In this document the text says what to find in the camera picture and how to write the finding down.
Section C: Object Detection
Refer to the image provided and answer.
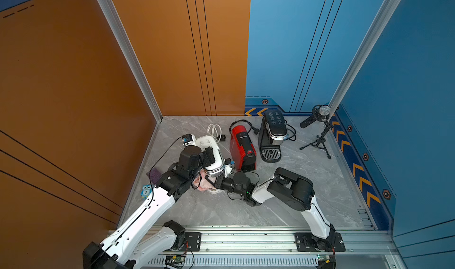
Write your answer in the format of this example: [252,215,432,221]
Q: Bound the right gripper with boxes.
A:
[204,173,246,197]

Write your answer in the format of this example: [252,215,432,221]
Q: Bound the pink striped towel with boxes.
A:
[192,169,214,191]

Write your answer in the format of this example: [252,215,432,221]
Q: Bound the white coffee machine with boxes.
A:
[193,136,232,194]

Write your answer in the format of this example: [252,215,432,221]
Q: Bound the red Nespresso coffee machine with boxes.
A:
[230,125,257,172]

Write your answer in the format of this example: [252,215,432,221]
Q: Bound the black coffee machine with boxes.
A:
[258,109,289,163]

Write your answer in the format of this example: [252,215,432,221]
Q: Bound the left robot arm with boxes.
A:
[82,145,216,269]

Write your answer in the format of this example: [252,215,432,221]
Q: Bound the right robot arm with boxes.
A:
[210,168,337,252]

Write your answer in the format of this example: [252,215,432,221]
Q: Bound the purple square card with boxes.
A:
[147,168,162,186]

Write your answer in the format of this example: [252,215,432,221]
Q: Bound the blue owl figure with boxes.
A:
[141,184,153,200]

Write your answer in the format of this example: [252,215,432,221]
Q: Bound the left green circuit board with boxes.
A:
[164,255,186,269]

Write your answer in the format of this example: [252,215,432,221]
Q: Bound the green circuit board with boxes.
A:
[164,255,186,269]
[316,255,337,269]

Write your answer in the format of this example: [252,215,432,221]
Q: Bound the black microphone on tripod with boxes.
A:
[299,104,335,159]

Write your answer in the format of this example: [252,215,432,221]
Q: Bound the right green circuit board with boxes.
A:
[316,255,337,269]

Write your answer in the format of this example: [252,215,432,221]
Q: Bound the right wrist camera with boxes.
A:
[224,158,235,178]

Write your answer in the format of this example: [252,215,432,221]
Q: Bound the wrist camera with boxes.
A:
[181,134,196,148]
[224,158,235,178]

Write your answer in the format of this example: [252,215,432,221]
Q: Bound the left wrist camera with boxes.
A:
[181,134,196,148]

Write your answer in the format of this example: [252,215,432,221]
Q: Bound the white power cable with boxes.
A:
[207,124,226,145]

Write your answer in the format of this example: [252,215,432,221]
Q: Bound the red machine black power cable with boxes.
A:
[229,119,261,136]

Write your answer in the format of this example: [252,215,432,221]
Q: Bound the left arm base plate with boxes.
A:
[164,232,202,252]

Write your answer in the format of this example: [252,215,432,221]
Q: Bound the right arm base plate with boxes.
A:
[294,232,346,253]

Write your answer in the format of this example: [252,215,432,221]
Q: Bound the aluminium front rail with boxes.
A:
[140,229,404,269]

